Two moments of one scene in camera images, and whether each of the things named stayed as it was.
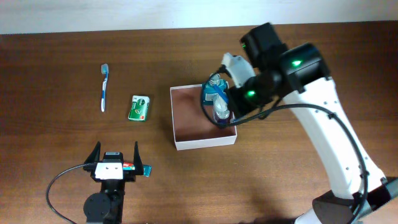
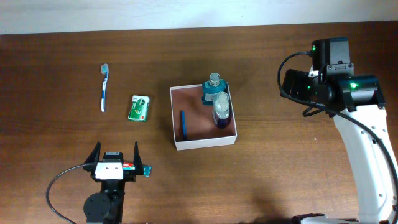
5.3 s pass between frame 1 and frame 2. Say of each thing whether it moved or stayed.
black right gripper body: moved
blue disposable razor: moved
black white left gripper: stayed
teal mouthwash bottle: stayed
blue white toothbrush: stayed
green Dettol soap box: stayed
